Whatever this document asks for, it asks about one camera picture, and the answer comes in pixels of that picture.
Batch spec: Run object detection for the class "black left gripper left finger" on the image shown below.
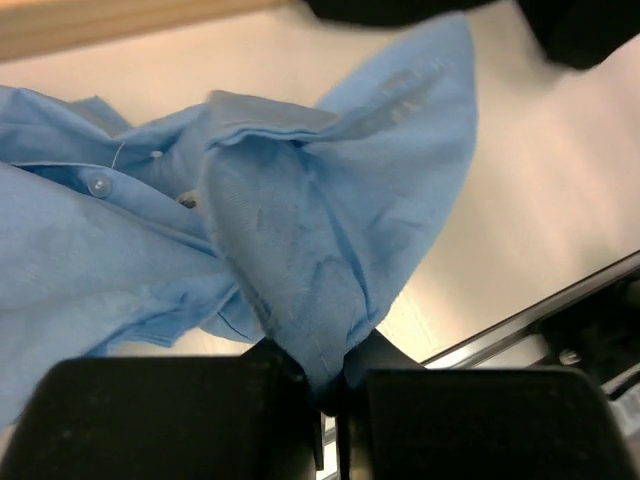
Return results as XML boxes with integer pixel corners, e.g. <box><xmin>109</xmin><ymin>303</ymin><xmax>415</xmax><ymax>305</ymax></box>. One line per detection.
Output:
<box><xmin>1</xmin><ymin>340</ymin><xmax>323</xmax><ymax>479</ymax></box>

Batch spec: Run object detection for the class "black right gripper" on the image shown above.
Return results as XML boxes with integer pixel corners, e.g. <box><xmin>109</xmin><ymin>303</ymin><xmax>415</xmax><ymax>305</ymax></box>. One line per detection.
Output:
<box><xmin>307</xmin><ymin>0</ymin><xmax>639</xmax><ymax>70</ymax></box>

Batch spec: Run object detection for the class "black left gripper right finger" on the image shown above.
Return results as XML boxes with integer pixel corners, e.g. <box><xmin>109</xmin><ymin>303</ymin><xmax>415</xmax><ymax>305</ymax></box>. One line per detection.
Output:
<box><xmin>337</xmin><ymin>333</ymin><xmax>639</xmax><ymax>479</ymax></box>

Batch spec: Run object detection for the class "light blue shirt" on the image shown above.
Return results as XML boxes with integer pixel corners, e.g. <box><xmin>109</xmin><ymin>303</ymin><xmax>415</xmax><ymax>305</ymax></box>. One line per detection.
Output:
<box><xmin>1</xmin><ymin>14</ymin><xmax>477</xmax><ymax>425</ymax></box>

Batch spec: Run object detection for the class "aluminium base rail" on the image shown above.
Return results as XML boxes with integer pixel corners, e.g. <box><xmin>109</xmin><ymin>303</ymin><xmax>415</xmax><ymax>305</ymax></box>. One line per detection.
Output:
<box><xmin>319</xmin><ymin>249</ymin><xmax>640</xmax><ymax>480</ymax></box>

